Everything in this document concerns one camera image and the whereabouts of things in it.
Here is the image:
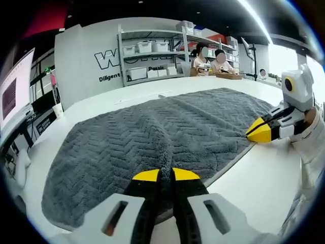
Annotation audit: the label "white paper cup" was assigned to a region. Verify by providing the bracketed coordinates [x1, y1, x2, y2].
[52, 105, 64, 119]

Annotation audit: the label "long ceiling light strip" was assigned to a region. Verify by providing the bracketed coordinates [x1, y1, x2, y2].
[238, 0, 274, 44]

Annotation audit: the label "person's right hand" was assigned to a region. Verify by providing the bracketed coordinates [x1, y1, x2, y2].
[304, 107, 318, 126]

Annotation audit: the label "grey towel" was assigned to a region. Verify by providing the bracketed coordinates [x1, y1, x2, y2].
[41, 87, 282, 229]

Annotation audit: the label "dark labelled cabinet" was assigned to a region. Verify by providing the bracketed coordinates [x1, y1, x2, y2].
[35, 115, 56, 136]

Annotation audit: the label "white lettered partition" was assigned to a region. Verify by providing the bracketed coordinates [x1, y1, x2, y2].
[54, 22, 127, 111]

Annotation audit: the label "row of small white bins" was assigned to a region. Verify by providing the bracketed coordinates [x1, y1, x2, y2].
[225, 35, 241, 62]

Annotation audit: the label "black-legged desk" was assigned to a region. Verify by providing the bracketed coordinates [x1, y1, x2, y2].
[0, 111, 37, 163]

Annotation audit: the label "red ceiling panel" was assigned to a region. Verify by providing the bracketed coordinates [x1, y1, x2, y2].
[22, 2, 69, 39]

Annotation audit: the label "grey crates atop shelving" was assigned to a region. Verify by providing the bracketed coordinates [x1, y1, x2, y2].
[176, 21, 203, 37]

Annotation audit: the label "black-framed glass wall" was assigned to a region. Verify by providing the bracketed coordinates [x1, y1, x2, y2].
[29, 48, 56, 107]

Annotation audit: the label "grey metal shelving rack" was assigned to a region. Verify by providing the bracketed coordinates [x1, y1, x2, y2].
[176, 21, 241, 72]
[116, 24, 193, 87]

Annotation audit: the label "black screen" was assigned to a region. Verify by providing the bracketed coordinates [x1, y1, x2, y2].
[30, 87, 55, 108]

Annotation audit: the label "large white storage bin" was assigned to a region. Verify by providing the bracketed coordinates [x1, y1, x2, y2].
[126, 67, 147, 81]

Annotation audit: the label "white lidded storage bin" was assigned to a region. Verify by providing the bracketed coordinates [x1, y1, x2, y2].
[123, 45, 137, 57]
[137, 41, 153, 54]
[153, 40, 170, 53]

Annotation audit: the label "monitor with pinkish screen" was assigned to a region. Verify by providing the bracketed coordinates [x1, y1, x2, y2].
[0, 47, 36, 128]

